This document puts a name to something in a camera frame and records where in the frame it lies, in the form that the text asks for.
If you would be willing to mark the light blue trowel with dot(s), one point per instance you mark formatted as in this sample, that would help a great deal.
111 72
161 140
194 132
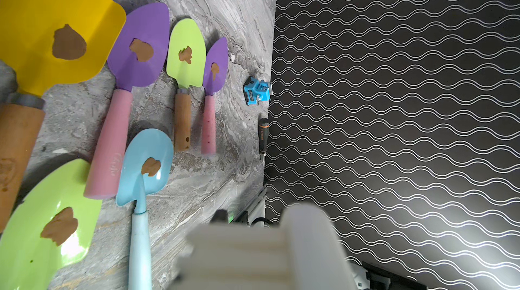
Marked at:
145 171

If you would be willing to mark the light green square trowel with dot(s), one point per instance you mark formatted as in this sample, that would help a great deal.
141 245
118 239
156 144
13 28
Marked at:
52 229

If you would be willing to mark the small purple trowel pink handle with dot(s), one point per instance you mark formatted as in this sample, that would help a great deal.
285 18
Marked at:
215 73

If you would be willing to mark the black orange screwdriver handle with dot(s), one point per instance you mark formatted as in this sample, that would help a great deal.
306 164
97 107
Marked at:
263 133

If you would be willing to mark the light green trowel wooden handle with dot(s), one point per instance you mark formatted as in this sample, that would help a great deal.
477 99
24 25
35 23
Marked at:
185 64

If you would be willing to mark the yellow square trowel wooden handle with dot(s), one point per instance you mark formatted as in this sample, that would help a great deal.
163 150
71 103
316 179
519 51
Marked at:
46 43

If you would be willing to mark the blue tape measure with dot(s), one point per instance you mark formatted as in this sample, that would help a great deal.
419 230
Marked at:
256 91

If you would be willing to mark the white brush blue handle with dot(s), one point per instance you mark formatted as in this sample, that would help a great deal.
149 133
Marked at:
302 252

